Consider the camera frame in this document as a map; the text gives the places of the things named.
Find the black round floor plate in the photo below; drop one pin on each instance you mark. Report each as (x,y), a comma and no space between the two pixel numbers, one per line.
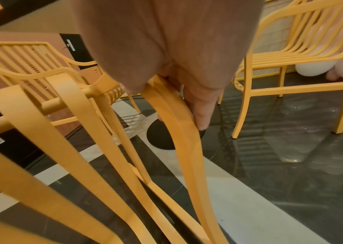
(159,135)

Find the black panel with white label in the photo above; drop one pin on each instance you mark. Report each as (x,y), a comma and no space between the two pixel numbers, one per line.
(79,54)

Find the yellow slatted armchair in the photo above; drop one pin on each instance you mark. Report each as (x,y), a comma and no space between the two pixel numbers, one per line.
(174,124)
(82,63)
(307,60)

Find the white balloon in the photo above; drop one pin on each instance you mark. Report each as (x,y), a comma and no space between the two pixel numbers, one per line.
(313,69)

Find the person's right hand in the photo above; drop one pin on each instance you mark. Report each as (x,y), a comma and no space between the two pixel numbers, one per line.
(171,40)

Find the brown wooden counter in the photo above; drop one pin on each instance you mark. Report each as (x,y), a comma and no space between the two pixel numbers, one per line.
(15,35)

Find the wooden table with dark edge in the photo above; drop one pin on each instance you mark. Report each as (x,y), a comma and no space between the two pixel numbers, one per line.
(24,14)

